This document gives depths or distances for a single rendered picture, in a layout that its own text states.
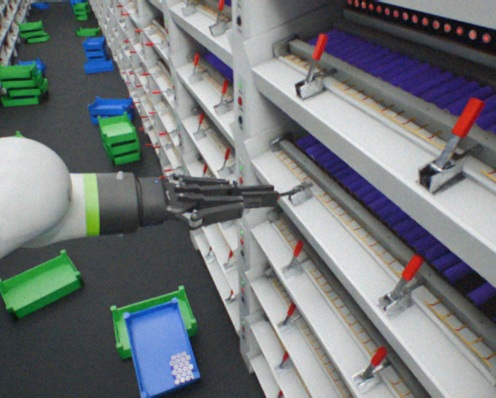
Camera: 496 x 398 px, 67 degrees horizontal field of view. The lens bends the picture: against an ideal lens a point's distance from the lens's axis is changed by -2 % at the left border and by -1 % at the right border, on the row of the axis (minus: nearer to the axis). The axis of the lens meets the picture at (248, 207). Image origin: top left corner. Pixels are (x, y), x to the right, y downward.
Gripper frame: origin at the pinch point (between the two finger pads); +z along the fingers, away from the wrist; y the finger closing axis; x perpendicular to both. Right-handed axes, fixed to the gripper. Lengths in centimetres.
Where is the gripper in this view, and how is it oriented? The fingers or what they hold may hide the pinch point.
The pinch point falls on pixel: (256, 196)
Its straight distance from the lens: 66.3
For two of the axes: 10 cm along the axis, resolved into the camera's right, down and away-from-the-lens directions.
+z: 9.1, -0.6, 4.1
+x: 2.0, -8.1, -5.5
